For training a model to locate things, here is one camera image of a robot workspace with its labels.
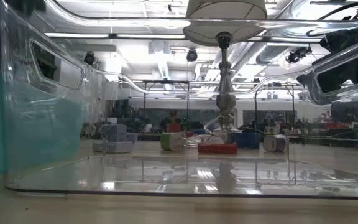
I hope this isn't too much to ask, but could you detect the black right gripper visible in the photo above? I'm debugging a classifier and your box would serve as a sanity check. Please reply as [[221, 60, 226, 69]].
[[296, 29, 358, 93]]

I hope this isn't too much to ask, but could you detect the blue wall charger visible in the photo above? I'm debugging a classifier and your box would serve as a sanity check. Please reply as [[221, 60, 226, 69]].
[[99, 124, 127, 142]]

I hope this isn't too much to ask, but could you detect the blue plastic block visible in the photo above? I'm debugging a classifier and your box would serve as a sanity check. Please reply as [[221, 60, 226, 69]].
[[231, 132, 260, 149]]

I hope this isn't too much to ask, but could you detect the white digital clock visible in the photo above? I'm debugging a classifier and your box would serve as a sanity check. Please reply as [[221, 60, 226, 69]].
[[92, 140, 134, 154]]

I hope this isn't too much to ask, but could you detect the red digital clock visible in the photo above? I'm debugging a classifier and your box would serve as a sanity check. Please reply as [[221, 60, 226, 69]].
[[198, 142, 239, 155]]

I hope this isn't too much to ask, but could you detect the green wall charger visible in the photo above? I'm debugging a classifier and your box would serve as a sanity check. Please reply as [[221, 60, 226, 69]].
[[160, 132, 188, 152]]

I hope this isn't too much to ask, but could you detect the black monitor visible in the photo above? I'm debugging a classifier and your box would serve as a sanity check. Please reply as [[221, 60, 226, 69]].
[[331, 101, 358, 123]]

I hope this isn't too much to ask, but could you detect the white shade silver table lamp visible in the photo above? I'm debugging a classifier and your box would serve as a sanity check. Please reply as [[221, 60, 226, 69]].
[[182, 0, 269, 133]]

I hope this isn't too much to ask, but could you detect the person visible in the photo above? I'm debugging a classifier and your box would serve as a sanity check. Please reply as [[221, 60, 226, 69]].
[[143, 119, 154, 134], [168, 109, 181, 124]]

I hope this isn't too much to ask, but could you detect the clear plastic bin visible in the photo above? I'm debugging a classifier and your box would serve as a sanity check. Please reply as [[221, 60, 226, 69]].
[[0, 0, 358, 202]]

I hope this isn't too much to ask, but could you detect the black aluminium table frame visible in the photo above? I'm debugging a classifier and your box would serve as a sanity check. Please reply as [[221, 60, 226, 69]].
[[135, 133, 358, 152]]

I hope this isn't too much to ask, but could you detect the purple wall charger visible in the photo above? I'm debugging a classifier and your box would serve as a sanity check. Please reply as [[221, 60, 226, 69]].
[[262, 134, 289, 153]]

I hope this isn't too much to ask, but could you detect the clear lamp power cord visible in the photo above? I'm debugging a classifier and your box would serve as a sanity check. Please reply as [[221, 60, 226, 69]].
[[185, 116, 231, 147]]

